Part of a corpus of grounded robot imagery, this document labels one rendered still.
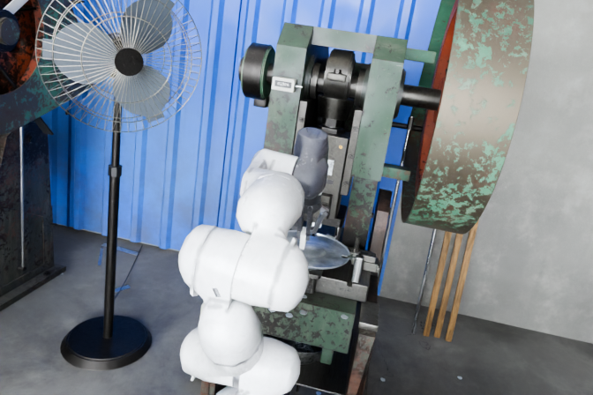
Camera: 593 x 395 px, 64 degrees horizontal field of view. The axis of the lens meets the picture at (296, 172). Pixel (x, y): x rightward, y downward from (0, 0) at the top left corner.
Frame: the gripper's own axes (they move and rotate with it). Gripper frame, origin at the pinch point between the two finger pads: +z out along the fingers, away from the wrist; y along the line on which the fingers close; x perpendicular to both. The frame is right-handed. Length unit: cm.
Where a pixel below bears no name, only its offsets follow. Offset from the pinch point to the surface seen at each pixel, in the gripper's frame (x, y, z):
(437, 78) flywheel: 75, 34, -20
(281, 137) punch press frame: 26.8, -13.9, -15.0
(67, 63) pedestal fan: 37, -94, -23
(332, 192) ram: 23.7, 4.9, 1.4
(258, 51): 44, -27, -35
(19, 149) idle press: 56, -150, 42
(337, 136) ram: 33.0, 3.3, -15.1
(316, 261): 4.2, 4.3, 14.3
